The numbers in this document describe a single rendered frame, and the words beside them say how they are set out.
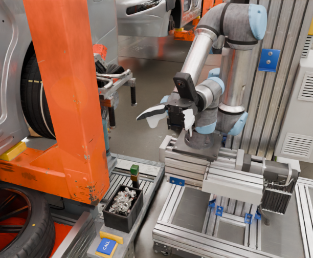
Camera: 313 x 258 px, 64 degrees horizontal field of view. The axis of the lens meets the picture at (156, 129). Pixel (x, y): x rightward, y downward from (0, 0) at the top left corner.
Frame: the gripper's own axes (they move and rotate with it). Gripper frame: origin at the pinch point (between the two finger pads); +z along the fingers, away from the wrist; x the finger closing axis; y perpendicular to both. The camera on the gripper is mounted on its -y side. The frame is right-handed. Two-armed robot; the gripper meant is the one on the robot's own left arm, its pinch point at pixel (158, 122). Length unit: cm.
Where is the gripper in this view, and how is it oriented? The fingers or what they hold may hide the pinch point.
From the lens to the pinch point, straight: 63.3
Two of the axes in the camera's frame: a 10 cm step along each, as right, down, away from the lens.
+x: -8.1, -1.8, 5.5
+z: -5.7, 4.3, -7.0
